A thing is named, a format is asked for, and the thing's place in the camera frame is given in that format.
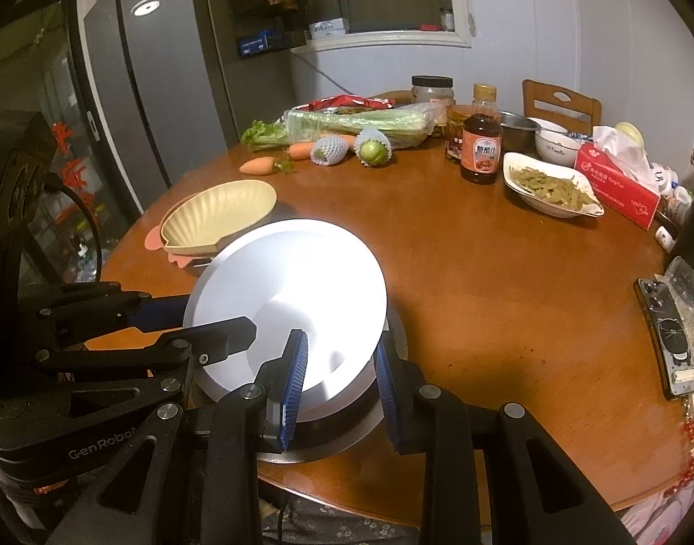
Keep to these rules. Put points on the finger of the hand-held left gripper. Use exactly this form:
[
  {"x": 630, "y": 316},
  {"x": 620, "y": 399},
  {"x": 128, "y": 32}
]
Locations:
[
  {"x": 222, "y": 338},
  {"x": 153, "y": 315}
]

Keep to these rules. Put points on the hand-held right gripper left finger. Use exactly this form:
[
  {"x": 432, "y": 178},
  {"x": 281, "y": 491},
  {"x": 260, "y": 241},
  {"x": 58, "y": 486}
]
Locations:
[{"x": 293, "y": 386}]

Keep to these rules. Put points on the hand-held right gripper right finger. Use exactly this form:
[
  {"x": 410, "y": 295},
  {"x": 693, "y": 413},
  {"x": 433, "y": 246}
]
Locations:
[{"x": 389, "y": 403}]

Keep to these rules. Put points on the pink plate with ears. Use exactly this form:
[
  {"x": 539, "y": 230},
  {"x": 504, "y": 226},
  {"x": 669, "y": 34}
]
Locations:
[{"x": 153, "y": 238}]

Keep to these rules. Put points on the yellow shell-shaped plate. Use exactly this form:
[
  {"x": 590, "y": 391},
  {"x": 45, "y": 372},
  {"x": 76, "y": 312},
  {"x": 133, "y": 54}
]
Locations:
[{"x": 222, "y": 210}]

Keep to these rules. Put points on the dark floral pants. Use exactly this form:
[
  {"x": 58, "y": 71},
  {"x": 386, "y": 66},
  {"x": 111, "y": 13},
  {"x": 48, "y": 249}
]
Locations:
[{"x": 347, "y": 528}]

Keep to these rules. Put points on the carrot with green top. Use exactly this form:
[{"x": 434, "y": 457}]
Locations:
[{"x": 256, "y": 166}]

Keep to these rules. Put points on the glass door with red decals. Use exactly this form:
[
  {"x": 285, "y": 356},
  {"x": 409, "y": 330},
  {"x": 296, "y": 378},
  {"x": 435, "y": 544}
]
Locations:
[{"x": 62, "y": 142}]

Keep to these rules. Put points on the orange carrot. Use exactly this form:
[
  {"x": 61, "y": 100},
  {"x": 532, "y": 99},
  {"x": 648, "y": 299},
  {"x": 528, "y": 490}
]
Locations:
[
  {"x": 349, "y": 140},
  {"x": 300, "y": 151}
]

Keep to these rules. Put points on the green fruit in foam net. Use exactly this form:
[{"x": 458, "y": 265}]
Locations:
[
  {"x": 374, "y": 150},
  {"x": 330, "y": 150}
]

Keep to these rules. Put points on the grey refrigerator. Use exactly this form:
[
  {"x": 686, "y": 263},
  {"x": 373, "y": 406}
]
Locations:
[{"x": 170, "y": 96}]

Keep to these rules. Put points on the celery bunch in plastic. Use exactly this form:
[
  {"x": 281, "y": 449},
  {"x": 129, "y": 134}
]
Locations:
[{"x": 352, "y": 122}]

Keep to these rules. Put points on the red snack bag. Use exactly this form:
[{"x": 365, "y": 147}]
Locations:
[{"x": 352, "y": 102}]

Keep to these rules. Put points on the white dish of green vegetables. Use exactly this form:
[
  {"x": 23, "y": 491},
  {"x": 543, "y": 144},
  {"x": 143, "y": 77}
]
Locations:
[{"x": 551, "y": 187}]

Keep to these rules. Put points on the sauce bottle with orange label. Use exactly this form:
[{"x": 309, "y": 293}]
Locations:
[{"x": 482, "y": 147}]

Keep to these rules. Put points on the dark sauce jar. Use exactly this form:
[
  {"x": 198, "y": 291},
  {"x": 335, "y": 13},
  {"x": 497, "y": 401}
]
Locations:
[{"x": 453, "y": 136}]

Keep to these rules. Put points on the phone in case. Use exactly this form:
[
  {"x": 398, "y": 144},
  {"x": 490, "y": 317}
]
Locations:
[{"x": 668, "y": 340}]

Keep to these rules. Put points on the blue box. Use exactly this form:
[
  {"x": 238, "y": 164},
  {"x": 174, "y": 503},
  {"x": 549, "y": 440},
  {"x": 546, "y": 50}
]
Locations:
[{"x": 259, "y": 45}]

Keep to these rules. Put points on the pink garment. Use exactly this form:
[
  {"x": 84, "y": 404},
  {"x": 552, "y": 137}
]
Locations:
[{"x": 656, "y": 522}]

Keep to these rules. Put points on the small metal bowl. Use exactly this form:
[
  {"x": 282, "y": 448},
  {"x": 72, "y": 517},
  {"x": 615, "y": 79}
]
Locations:
[{"x": 517, "y": 130}]

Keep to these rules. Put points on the white ceramic bowl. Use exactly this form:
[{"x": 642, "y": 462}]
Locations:
[
  {"x": 543, "y": 125},
  {"x": 557, "y": 150}
]

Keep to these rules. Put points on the red tissue box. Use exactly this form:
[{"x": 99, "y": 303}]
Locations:
[{"x": 614, "y": 187}]

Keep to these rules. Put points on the glass jar with black lid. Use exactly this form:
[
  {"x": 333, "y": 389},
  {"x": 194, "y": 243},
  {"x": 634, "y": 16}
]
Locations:
[{"x": 433, "y": 92}]

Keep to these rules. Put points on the small white box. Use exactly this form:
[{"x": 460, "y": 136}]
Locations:
[{"x": 328, "y": 26}]

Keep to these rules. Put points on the wooden chair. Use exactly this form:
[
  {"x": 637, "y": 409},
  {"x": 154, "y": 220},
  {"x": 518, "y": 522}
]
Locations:
[{"x": 560, "y": 96}]

